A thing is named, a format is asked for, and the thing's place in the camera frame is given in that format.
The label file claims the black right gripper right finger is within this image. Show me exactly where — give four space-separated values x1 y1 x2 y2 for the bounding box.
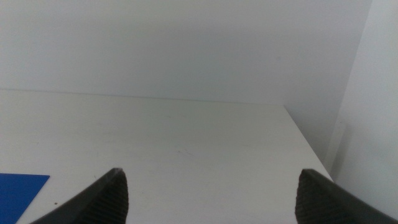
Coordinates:
294 169 398 224

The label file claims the blue rectangular mat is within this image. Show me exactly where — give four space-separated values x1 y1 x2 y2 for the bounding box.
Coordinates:
0 173 50 224

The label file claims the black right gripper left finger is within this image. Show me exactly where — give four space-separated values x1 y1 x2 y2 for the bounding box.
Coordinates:
29 167 129 224

